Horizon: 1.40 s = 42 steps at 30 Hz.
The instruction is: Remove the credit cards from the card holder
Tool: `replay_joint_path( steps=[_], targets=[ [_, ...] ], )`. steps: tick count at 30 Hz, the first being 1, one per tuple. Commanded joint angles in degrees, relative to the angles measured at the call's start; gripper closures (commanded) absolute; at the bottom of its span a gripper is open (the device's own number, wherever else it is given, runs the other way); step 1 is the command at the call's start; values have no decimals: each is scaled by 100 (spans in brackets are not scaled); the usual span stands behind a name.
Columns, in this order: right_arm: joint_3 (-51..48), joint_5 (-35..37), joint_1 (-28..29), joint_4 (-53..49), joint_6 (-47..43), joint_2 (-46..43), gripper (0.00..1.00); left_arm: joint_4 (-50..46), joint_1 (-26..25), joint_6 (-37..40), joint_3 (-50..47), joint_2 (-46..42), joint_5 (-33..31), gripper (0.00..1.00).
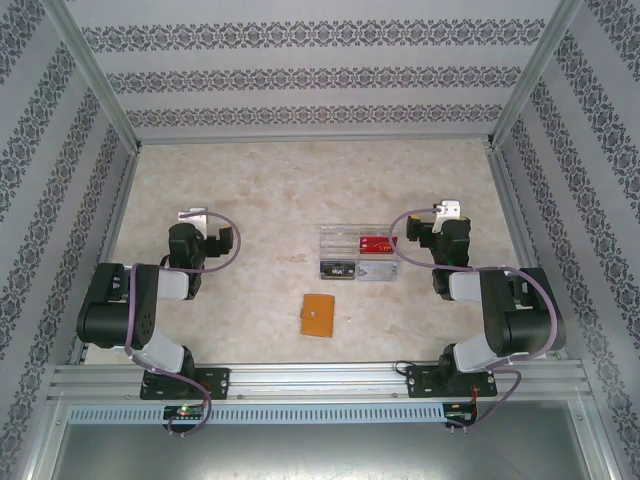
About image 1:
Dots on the clear acrylic card organizer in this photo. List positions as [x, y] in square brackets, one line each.
[337, 240]

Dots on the orange leather card holder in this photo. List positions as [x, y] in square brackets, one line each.
[320, 320]

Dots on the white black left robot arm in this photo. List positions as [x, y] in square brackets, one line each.
[107, 320]

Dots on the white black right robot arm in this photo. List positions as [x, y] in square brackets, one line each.
[530, 320]

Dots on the red credit card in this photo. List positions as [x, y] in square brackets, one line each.
[375, 245]

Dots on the silver credit card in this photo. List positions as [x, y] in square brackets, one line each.
[377, 272]

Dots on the black credit card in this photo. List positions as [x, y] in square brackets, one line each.
[337, 271]

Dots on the grey metal panel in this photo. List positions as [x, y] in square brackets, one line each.
[320, 455]

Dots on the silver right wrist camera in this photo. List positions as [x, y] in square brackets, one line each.
[448, 212]

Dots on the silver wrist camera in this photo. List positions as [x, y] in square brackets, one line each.
[195, 220]
[448, 212]

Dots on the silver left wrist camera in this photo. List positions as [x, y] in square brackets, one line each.
[195, 220]

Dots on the aluminium frame beam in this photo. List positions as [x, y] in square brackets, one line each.
[109, 240]
[320, 141]
[511, 200]

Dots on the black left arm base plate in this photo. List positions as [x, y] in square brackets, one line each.
[217, 382]

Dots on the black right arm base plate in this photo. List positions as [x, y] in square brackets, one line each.
[420, 382]

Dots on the aluminium frame post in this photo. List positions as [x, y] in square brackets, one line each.
[530, 75]
[592, 440]
[102, 75]
[47, 440]

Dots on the aluminium mounting rail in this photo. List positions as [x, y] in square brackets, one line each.
[320, 380]

